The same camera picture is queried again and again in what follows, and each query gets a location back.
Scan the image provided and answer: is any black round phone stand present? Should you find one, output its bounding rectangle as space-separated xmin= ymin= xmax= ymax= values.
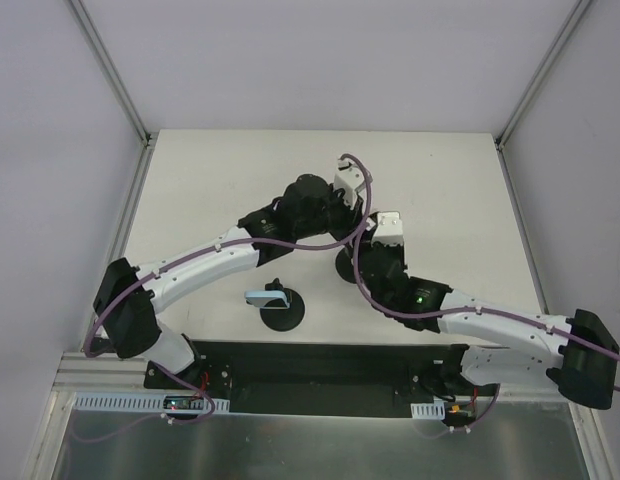
xmin=260 ymin=278 xmax=305 ymax=332

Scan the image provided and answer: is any blue case smartphone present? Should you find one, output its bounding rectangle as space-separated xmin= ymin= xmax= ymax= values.
xmin=244 ymin=290 xmax=290 ymax=310

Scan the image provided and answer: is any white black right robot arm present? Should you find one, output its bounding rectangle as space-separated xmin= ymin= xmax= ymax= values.
xmin=352 ymin=242 xmax=620 ymax=410

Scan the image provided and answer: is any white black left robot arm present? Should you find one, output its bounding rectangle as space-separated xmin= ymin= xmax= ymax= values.
xmin=84 ymin=168 xmax=371 ymax=389

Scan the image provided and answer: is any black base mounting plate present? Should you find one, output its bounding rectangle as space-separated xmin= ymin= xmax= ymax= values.
xmin=142 ymin=337 xmax=507 ymax=416

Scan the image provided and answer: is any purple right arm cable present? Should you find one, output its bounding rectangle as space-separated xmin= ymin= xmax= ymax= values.
xmin=350 ymin=219 xmax=620 ymax=441

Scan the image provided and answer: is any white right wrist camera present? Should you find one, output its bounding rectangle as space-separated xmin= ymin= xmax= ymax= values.
xmin=371 ymin=211 xmax=404 ymax=247

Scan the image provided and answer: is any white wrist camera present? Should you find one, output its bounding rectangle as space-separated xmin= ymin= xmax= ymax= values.
xmin=371 ymin=211 xmax=404 ymax=247
xmin=333 ymin=159 xmax=365 ymax=210

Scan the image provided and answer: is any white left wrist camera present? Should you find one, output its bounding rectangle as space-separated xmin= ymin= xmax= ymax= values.
xmin=333 ymin=159 xmax=365 ymax=210

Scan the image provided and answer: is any white slotted right cable duct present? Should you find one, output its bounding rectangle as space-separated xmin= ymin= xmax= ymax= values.
xmin=410 ymin=399 xmax=446 ymax=421

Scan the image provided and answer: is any white slotted cable duct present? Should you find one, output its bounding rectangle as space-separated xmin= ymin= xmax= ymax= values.
xmin=74 ymin=392 xmax=230 ymax=415
xmin=410 ymin=399 xmax=446 ymax=421

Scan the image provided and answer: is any white slotted left cable duct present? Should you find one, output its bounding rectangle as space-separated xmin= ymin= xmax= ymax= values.
xmin=74 ymin=392 xmax=230 ymax=415

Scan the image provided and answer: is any right aluminium corner post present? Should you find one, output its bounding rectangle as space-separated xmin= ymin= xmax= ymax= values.
xmin=495 ymin=0 xmax=595 ymax=151

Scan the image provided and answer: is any aluminium corner post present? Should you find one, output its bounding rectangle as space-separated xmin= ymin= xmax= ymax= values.
xmin=64 ymin=0 xmax=154 ymax=147
xmin=495 ymin=0 xmax=595 ymax=151

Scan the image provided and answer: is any left aluminium corner post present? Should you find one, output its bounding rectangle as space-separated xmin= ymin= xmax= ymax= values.
xmin=64 ymin=0 xmax=154 ymax=147

